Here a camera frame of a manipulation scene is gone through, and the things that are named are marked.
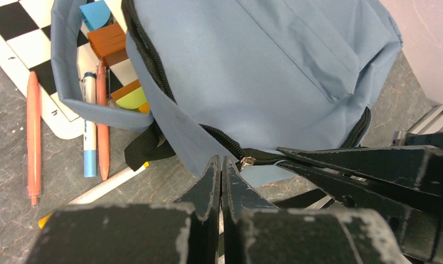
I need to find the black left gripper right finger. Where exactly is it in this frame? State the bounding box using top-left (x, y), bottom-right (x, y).
top-left (222, 157), bottom-right (404, 263)

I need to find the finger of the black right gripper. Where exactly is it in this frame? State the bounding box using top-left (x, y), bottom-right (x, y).
top-left (277, 145), bottom-right (443, 196)
top-left (278, 162), bottom-right (439, 261)

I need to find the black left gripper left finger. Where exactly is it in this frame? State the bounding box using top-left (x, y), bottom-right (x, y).
top-left (26, 156), bottom-right (221, 263)

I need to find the yellow pencil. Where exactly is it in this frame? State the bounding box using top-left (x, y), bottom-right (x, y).
top-left (37, 161), bottom-right (151, 229)

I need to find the blue student backpack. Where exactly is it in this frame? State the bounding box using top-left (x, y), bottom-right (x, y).
top-left (51, 1), bottom-right (403, 175)

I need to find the orange pencil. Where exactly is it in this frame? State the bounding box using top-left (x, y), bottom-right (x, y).
top-left (26, 72), bottom-right (41, 206)

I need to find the light blue pencil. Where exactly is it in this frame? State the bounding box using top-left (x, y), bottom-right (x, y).
top-left (82, 71), bottom-right (97, 178)

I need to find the red pencil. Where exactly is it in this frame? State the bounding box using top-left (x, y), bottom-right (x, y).
top-left (96, 59), bottom-right (110, 181)

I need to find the green yellow small block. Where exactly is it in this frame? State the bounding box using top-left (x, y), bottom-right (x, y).
top-left (111, 80), bottom-right (150, 114)

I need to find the brown small block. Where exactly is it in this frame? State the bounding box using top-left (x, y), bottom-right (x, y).
top-left (87, 23), bottom-right (128, 67)

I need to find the blue semicircle block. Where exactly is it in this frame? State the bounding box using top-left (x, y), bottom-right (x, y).
top-left (79, 1), bottom-right (112, 31)

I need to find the black white checkerboard mat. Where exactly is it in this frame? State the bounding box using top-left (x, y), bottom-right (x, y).
top-left (0, 0), bottom-right (142, 140)

